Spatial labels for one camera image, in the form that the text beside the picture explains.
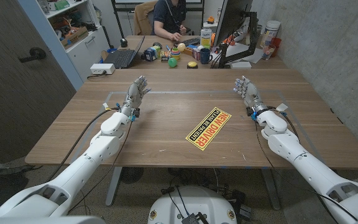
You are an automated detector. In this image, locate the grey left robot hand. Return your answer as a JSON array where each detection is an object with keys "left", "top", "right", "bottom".
[{"left": 120, "top": 75, "right": 152, "bottom": 117}]

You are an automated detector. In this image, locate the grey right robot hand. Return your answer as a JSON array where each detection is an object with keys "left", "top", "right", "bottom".
[{"left": 233, "top": 75, "right": 269, "bottom": 116}]

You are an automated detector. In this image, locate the computer monitor on arm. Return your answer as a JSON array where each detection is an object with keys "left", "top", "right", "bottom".
[{"left": 212, "top": 0, "right": 259, "bottom": 69}]

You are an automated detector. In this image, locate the yellow new driver sticker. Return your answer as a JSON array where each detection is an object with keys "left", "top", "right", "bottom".
[{"left": 185, "top": 106, "right": 232, "bottom": 152}]

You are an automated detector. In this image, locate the white flat box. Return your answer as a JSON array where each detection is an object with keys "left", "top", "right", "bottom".
[{"left": 230, "top": 60, "right": 252, "bottom": 70}]

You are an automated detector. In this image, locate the black open laptop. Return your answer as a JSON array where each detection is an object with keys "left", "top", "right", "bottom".
[{"left": 103, "top": 34, "right": 147, "bottom": 70}]

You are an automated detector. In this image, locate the white power strip box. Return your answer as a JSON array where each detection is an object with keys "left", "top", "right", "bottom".
[{"left": 89, "top": 63, "right": 116, "bottom": 76}]

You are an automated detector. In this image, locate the dark blue can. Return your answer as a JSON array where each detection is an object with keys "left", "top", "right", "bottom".
[{"left": 140, "top": 47, "right": 158, "bottom": 62}]

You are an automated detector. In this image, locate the clear drinking glass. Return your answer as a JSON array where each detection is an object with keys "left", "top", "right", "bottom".
[{"left": 261, "top": 45, "right": 275, "bottom": 61}]

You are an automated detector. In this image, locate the red plastic cup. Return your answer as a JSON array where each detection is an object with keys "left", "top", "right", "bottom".
[{"left": 270, "top": 37, "right": 282, "bottom": 57}]

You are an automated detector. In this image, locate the dark blue mug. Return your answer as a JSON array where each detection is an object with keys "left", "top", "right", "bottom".
[{"left": 200, "top": 47, "right": 213, "bottom": 65}]

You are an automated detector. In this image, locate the white cylindrical wipes container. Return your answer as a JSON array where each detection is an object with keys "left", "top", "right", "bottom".
[{"left": 259, "top": 20, "right": 282, "bottom": 49}]

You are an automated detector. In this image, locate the white carton with label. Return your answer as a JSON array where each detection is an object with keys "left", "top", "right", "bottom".
[{"left": 200, "top": 28, "right": 213, "bottom": 50}]

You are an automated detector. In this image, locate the tan jacket on chair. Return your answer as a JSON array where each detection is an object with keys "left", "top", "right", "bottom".
[{"left": 133, "top": 0, "right": 158, "bottom": 36}]

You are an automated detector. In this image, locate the black keyboard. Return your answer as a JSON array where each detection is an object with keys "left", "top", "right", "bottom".
[{"left": 173, "top": 37, "right": 201, "bottom": 48}]

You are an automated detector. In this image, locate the cardboard box on shelf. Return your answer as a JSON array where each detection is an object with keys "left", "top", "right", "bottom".
[{"left": 60, "top": 26, "right": 90, "bottom": 49}]

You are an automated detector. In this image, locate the person in dark shirt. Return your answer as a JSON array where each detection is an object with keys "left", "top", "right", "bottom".
[{"left": 150, "top": 0, "right": 188, "bottom": 42}]

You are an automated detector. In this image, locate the white shelf cabinet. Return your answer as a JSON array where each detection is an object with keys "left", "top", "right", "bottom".
[{"left": 17, "top": 0, "right": 111, "bottom": 91}]

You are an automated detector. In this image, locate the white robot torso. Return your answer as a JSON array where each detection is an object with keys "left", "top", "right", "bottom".
[{"left": 147, "top": 185, "right": 238, "bottom": 224}]

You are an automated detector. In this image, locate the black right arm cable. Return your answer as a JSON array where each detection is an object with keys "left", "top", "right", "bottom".
[{"left": 253, "top": 106, "right": 358, "bottom": 222}]

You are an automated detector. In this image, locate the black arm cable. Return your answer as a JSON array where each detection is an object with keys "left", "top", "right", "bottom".
[
  {"left": 44, "top": 106, "right": 122, "bottom": 184},
  {"left": 253, "top": 106, "right": 358, "bottom": 222}
]

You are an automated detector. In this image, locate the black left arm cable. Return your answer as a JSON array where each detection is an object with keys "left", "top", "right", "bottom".
[{"left": 44, "top": 106, "right": 122, "bottom": 184}]

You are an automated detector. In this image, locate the black door handle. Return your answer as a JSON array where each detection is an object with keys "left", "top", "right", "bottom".
[{"left": 18, "top": 47, "right": 47, "bottom": 63}]

